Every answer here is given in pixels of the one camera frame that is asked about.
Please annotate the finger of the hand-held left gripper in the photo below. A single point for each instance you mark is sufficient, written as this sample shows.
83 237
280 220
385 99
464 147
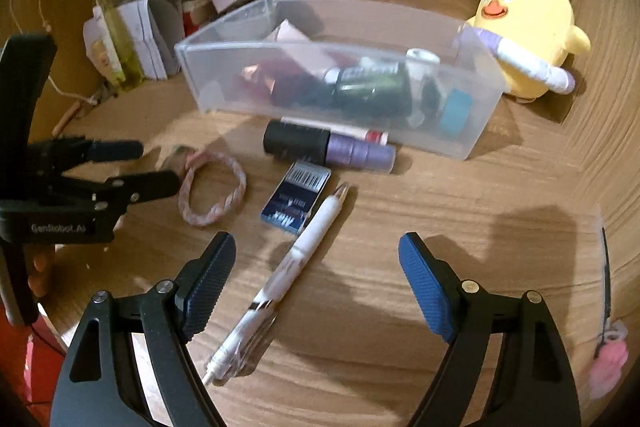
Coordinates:
150 184
115 150

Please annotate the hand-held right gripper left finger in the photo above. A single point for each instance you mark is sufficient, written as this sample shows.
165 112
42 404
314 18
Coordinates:
212 277

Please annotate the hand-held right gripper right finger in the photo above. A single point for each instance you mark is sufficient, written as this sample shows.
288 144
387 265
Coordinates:
427 292

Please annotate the white ballpoint pen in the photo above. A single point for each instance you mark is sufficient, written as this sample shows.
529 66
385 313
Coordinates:
300 252

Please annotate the clear plastic storage bin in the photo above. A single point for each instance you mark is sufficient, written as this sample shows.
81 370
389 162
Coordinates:
225 72

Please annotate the person's left hand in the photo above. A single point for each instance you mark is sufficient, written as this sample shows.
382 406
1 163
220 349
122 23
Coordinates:
39 269

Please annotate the yellow green spray bottle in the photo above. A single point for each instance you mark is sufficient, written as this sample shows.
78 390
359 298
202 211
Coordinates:
117 42

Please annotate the small blue barcode box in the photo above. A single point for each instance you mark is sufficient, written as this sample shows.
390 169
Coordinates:
295 199

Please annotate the purple black cosmetic tube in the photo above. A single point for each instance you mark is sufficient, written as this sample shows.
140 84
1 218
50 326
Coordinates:
325 147

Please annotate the white red lip tube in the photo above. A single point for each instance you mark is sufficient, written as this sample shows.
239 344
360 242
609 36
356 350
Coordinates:
350 131

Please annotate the teal tape roll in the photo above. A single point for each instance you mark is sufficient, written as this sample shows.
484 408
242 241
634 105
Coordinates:
456 109

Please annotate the red object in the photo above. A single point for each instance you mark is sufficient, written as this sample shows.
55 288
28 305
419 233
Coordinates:
42 372

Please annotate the pink white paper card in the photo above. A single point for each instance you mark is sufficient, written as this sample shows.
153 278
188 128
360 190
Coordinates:
295 47

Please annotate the dark green bottle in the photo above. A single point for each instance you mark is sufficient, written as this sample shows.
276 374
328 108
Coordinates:
372 89

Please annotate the white cap jar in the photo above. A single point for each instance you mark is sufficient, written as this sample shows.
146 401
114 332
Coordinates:
422 56

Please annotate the yellow chick plush toy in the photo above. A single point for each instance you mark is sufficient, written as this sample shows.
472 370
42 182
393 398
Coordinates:
530 22

